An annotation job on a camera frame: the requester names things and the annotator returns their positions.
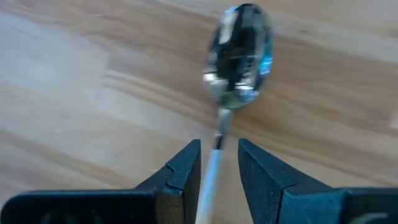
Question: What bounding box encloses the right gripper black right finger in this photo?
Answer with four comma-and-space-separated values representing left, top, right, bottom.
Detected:
238, 138, 398, 224

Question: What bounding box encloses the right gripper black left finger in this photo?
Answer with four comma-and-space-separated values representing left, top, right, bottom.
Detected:
0, 139, 202, 224

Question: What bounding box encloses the metal spoon with orange handle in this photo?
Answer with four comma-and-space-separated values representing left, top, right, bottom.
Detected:
195, 2, 275, 224

